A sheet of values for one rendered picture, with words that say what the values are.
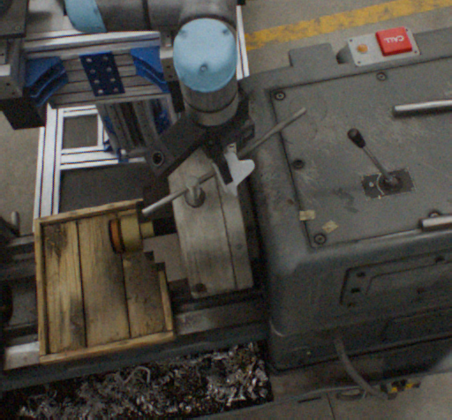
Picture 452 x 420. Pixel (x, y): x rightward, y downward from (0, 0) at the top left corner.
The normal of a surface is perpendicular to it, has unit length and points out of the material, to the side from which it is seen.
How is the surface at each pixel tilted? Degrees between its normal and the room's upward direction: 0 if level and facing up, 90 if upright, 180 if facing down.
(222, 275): 72
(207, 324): 0
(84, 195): 0
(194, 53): 9
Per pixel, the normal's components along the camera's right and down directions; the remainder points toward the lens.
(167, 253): -0.08, -0.55
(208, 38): -0.04, -0.33
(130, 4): -0.07, 0.36
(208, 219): 0.02, -0.04
